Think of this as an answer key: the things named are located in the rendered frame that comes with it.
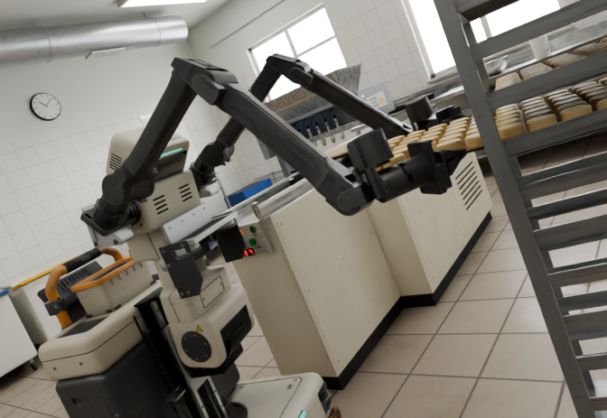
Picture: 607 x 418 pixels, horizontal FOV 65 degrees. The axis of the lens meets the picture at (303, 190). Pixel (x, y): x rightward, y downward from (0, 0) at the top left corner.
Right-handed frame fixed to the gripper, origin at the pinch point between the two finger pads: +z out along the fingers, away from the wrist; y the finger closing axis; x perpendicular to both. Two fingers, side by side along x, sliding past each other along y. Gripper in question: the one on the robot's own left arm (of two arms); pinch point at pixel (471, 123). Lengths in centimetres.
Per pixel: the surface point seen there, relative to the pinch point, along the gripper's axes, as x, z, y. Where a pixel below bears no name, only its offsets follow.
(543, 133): 18.6, 38.3, -0.6
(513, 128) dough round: 19.3, 32.8, -2.1
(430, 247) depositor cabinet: -46, -109, 74
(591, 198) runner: -17.0, 15.3, 26.9
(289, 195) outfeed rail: 23, -94, 16
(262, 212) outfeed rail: 40, -84, 17
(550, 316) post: 25, 36, 33
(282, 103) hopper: -8, -149, -23
